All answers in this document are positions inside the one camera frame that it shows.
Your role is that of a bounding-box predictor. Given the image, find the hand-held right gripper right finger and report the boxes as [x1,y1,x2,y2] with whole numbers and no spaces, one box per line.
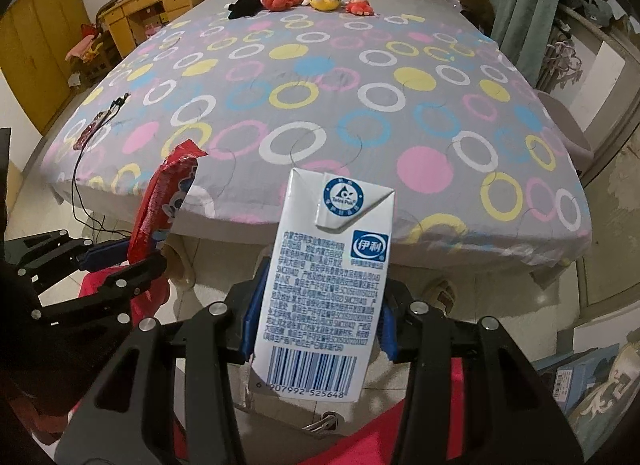
[377,277,586,465]

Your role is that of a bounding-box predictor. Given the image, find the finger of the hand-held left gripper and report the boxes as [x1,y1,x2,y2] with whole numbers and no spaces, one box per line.
[4,229,133,297]
[30,251,170,333]

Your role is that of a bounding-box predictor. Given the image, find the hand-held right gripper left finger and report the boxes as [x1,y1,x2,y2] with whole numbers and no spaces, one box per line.
[52,257,266,465]

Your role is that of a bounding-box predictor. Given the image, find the red snack packet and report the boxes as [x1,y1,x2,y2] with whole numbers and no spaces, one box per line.
[127,140,208,263]

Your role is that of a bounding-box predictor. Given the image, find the white blue milk carton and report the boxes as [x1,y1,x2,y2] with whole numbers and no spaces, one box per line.
[248,168,396,402]

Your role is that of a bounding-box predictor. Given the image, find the person's left leg red pants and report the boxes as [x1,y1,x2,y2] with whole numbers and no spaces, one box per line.
[27,269,173,443]

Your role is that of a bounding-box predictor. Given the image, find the person's leg red pants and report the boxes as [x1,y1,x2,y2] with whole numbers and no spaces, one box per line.
[27,269,173,443]
[295,352,453,465]

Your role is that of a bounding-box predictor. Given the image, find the person's right leg red pants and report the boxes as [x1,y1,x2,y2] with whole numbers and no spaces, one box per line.
[295,352,453,465]

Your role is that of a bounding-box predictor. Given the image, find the phone with red case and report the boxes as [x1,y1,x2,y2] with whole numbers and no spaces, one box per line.
[73,112,110,151]

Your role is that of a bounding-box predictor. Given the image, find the blue cardboard box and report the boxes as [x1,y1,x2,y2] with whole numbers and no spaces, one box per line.
[537,349,623,408]

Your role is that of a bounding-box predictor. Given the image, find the pink clothes pile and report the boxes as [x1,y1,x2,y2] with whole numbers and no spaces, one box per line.
[65,24,108,66]

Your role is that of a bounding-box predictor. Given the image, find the white cardboard box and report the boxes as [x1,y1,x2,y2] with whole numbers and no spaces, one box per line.
[570,312,633,353]

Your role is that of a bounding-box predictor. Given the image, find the yellow wooden wardrobe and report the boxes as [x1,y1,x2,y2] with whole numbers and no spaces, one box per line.
[0,0,96,136]

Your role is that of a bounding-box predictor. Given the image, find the green patterned cloth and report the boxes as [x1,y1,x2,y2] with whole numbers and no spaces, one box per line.
[567,330,640,446]

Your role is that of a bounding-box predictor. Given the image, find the wooden desk with drawers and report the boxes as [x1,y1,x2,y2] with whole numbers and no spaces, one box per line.
[97,0,223,61]

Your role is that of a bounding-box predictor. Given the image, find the beige chair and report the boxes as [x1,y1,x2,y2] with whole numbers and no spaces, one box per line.
[534,89,596,178]

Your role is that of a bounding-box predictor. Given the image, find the grey bed sheet coloured rings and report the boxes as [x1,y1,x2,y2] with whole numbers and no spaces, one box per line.
[42,0,593,278]

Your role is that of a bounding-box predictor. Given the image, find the black white plush toy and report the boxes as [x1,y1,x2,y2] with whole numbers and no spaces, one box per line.
[224,0,267,21]

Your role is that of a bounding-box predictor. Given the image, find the dark brown plush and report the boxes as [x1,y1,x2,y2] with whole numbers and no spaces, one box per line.
[447,0,496,33]

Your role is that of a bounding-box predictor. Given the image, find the white shelf unit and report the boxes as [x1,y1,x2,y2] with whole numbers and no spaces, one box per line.
[555,0,640,106]

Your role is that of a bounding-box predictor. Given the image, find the grey cap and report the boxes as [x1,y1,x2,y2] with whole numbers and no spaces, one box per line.
[582,0,626,28]

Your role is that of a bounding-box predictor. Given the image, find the grey wire loop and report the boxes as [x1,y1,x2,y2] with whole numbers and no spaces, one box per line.
[301,411,342,433]

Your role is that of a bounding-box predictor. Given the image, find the black charging cable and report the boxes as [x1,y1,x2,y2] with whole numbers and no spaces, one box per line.
[71,94,132,246]

